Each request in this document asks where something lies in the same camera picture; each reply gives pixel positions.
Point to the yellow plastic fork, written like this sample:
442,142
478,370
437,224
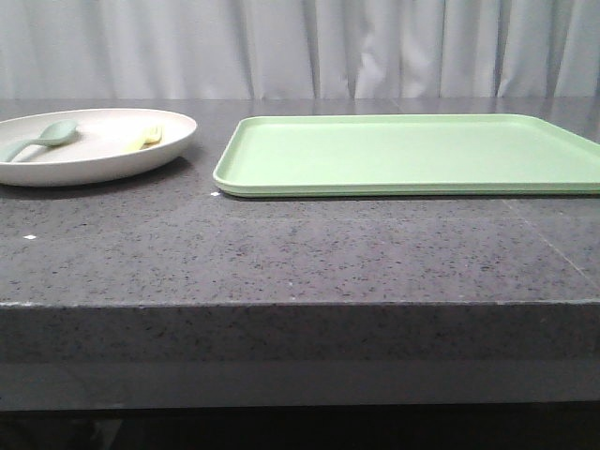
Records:
149,136

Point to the white round plate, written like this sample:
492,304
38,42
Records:
96,153

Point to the light green plastic tray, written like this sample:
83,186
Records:
405,154

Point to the teal green plastic spoon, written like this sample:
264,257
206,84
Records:
56,134

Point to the white pleated curtain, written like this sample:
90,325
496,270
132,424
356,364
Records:
299,49

